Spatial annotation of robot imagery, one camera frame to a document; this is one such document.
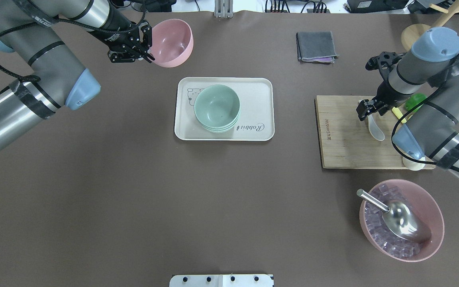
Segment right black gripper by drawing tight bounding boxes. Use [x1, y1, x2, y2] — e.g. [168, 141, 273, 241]
[356, 90, 393, 122]

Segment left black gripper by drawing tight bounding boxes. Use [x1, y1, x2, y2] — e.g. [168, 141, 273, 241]
[108, 22, 155, 63]

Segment white ceramic spoon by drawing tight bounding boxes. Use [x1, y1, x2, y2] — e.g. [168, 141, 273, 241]
[359, 100, 385, 141]

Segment small pink bowl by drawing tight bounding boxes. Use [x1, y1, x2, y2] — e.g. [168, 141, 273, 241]
[150, 19, 194, 68]

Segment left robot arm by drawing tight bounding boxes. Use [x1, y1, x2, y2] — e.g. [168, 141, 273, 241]
[0, 0, 154, 151]

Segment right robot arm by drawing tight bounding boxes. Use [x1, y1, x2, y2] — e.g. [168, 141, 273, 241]
[356, 27, 459, 173]

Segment top green bowl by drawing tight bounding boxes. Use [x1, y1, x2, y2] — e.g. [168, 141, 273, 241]
[194, 84, 241, 114]

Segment large pink bowl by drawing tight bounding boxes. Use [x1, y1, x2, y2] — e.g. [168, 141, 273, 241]
[359, 179, 445, 263]

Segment lower green bowls stack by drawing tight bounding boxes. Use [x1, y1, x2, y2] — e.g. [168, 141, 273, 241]
[195, 112, 241, 133]

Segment yellow plastic knife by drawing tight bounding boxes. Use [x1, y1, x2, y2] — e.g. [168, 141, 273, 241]
[391, 107, 412, 124]

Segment bamboo cutting board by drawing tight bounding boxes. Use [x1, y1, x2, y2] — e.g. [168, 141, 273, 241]
[315, 96, 407, 169]

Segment green lime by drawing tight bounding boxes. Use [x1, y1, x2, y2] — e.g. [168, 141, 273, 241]
[404, 93, 428, 111]

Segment white toy bun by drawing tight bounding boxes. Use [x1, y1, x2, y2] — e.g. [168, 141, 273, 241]
[402, 157, 426, 171]

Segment wooden mug tree stand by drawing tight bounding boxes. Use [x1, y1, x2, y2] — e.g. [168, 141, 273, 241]
[401, 0, 459, 51]

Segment folded grey cloth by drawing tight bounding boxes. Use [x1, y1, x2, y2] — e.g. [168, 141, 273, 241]
[296, 31, 339, 63]

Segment metal ice scoop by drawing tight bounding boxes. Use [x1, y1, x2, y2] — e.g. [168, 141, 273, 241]
[356, 189, 432, 243]

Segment cream rabbit tray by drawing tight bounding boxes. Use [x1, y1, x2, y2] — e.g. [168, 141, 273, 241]
[174, 77, 275, 142]

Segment clear ice cubes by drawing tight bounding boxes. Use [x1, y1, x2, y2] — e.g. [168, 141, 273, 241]
[364, 184, 422, 259]

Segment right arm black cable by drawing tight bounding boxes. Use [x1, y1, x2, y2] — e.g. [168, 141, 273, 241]
[365, 42, 459, 186]

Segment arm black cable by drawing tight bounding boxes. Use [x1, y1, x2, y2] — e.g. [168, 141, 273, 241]
[0, 0, 150, 83]
[365, 42, 459, 186]

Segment aluminium frame post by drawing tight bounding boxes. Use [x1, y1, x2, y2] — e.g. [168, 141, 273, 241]
[214, 0, 233, 18]

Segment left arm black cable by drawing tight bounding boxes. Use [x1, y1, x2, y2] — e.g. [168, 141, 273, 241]
[0, 0, 150, 83]

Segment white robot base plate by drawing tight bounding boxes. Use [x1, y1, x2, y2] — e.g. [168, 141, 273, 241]
[169, 274, 275, 287]

